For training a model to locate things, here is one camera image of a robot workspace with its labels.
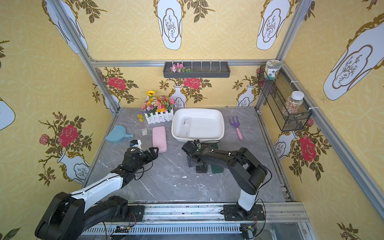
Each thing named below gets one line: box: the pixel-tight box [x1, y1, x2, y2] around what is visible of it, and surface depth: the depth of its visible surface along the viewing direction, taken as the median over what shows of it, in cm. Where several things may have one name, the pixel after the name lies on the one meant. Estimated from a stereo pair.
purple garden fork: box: [228, 116, 244, 141], surface depth 112 cm
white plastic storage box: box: [171, 108, 225, 144], surface depth 112 cm
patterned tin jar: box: [265, 59, 282, 81], surface depth 87 cm
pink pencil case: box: [152, 126, 168, 153], surface depth 103 cm
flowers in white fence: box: [137, 90, 176, 125], surface depth 105 cm
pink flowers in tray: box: [170, 62, 193, 73], surface depth 89 cm
